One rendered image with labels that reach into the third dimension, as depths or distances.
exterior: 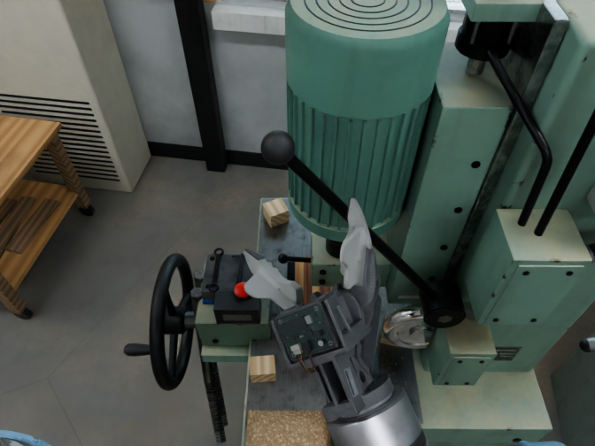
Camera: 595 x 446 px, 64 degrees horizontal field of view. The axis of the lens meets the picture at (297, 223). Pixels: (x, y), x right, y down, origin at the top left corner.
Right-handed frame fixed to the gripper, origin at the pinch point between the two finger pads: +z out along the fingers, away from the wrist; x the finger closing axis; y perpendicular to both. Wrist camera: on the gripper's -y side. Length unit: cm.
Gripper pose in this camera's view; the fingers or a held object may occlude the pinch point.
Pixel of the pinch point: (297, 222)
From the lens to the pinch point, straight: 54.0
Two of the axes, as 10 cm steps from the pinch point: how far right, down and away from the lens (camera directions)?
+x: -7.9, 3.9, 4.7
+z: -3.9, -9.2, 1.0
